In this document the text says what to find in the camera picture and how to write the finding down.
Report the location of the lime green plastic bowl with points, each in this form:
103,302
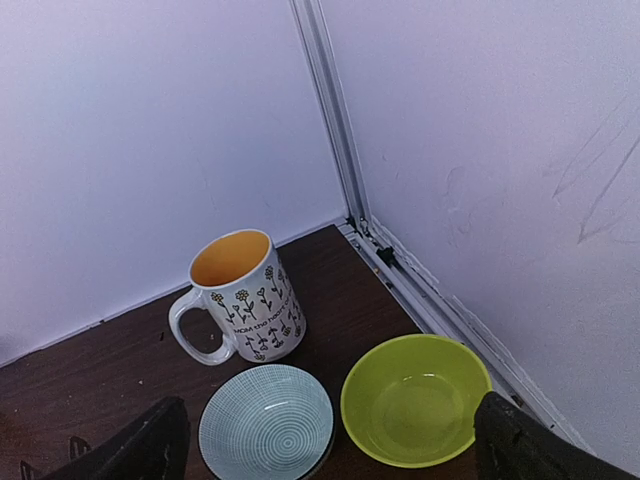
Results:
410,401

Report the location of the blue lined ceramic bowl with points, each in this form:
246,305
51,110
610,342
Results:
268,422

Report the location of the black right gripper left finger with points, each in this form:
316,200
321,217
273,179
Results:
153,446

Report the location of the aluminium right corner post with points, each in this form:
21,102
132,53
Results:
311,24

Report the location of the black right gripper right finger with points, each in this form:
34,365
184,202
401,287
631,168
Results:
509,444

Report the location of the flower pattern mug yellow inside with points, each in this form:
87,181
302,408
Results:
241,282

